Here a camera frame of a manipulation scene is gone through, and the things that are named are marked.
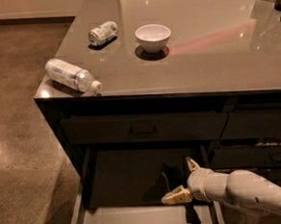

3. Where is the clear plastic water bottle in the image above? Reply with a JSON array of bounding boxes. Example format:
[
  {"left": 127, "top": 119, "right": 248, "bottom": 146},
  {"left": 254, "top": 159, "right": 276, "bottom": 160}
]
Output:
[{"left": 44, "top": 59, "right": 102, "bottom": 93}]

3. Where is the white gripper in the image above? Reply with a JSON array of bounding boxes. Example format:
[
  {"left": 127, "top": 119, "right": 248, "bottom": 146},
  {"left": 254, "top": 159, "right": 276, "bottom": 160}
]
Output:
[{"left": 161, "top": 157, "right": 228, "bottom": 206}]

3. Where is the white ceramic bowl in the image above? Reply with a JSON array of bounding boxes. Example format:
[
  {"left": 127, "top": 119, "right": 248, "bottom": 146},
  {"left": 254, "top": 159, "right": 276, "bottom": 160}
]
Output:
[{"left": 135, "top": 24, "right": 171, "bottom": 54}]

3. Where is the open middle drawer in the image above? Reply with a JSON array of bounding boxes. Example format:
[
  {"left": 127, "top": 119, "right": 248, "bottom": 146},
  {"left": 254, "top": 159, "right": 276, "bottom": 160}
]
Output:
[{"left": 71, "top": 148, "right": 225, "bottom": 224}]

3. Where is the dark top right drawer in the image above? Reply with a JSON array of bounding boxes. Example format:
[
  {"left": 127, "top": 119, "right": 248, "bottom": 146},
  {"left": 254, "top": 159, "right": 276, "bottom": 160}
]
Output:
[{"left": 221, "top": 94, "right": 281, "bottom": 140}]

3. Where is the dark right middle drawer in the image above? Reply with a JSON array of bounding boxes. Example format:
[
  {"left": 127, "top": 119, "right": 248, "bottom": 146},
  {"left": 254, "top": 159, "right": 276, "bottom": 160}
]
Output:
[{"left": 210, "top": 145, "right": 281, "bottom": 169}]

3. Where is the dark cabinet counter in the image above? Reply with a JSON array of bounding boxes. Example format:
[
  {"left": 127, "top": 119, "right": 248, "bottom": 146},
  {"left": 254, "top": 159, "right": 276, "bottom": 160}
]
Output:
[{"left": 26, "top": 0, "right": 281, "bottom": 224}]

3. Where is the dark drawer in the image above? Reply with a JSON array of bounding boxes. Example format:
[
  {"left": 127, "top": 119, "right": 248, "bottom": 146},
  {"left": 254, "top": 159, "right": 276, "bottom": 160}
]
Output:
[
  {"left": 60, "top": 112, "right": 228, "bottom": 144},
  {"left": 221, "top": 94, "right": 281, "bottom": 140},
  {"left": 210, "top": 145, "right": 281, "bottom": 169}
]

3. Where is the crushed aluminium can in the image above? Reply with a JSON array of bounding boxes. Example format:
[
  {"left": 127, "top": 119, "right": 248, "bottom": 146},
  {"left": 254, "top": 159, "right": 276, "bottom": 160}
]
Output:
[{"left": 88, "top": 20, "right": 118, "bottom": 47}]

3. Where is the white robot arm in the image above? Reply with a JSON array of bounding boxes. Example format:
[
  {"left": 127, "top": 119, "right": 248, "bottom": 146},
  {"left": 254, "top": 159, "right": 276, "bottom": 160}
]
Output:
[{"left": 161, "top": 157, "right": 281, "bottom": 216}]

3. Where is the green and yellow sponge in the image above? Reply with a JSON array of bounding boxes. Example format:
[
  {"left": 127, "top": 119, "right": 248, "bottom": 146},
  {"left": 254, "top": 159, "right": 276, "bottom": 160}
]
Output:
[{"left": 161, "top": 166, "right": 185, "bottom": 192}]

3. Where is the dark top left drawer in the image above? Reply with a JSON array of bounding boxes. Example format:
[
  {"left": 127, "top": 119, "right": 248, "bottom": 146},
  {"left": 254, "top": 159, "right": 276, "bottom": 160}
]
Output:
[{"left": 60, "top": 112, "right": 228, "bottom": 144}]

